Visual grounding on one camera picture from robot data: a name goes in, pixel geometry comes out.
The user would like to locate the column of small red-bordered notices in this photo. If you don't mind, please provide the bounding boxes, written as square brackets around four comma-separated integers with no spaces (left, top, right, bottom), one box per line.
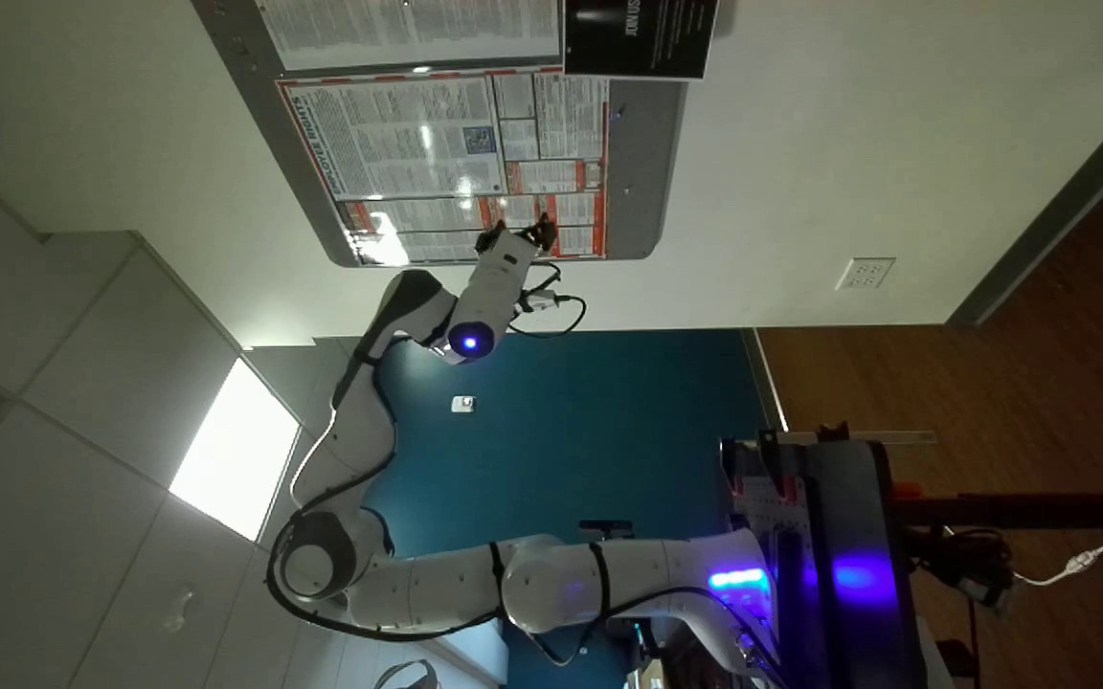
[490,69,613,265]

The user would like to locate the black camera on stand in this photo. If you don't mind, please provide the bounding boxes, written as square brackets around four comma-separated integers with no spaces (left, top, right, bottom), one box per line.
[925,526,1020,609]

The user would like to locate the red-bordered sheet with glare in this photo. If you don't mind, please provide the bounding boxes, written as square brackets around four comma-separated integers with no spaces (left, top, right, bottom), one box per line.
[336,191,499,269]

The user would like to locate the white power cable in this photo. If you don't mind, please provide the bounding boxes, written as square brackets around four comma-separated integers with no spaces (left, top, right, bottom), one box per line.
[1010,526,1103,595]

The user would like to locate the grey door frame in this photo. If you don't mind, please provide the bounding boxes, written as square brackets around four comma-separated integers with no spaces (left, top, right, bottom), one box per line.
[944,74,1103,333]

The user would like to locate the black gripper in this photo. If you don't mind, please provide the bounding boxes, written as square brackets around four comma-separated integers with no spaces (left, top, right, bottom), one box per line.
[473,211,568,269]

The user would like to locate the black microwave oven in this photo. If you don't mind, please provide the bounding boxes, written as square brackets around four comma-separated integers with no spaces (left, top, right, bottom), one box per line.
[562,0,723,82]

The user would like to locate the white wall outlet plate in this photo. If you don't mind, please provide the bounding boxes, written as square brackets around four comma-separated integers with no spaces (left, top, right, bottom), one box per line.
[833,254,902,299]

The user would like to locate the bright ceiling light panel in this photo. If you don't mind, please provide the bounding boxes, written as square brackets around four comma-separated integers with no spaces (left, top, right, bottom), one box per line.
[164,357,305,544]

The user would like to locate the black stand pole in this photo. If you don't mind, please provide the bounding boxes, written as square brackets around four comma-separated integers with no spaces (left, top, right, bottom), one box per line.
[890,487,1103,536]

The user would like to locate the ceiling sprinkler head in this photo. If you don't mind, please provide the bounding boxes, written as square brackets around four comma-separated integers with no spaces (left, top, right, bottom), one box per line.
[157,587,201,641]

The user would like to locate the small black T-shaped bracket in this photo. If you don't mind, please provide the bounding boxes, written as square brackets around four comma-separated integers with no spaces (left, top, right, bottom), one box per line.
[579,514,639,544]

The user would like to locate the large white text poster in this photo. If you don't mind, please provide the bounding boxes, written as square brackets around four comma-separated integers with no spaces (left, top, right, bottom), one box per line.
[253,0,568,77]

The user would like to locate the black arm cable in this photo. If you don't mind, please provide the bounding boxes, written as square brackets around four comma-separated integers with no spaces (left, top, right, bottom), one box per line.
[266,256,787,669]

